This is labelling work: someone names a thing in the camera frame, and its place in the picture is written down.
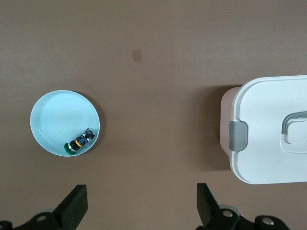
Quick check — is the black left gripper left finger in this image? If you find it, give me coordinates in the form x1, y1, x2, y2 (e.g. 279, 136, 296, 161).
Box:
0, 184, 88, 230

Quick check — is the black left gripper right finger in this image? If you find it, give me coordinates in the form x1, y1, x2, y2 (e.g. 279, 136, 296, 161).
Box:
196, 183, 289, 230

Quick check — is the white lidded storage box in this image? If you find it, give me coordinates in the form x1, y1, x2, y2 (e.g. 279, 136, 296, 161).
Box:
220, 75, 307, 185

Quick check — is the small black yellow component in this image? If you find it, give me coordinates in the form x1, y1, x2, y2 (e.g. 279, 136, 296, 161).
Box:
63, 128, 95, 154

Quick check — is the light blue round plate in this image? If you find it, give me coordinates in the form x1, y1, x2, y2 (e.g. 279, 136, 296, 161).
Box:
29, 90, 101, 158

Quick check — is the brown tape patch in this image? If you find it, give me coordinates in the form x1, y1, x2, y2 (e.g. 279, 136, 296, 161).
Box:
132, 49, 143, 63

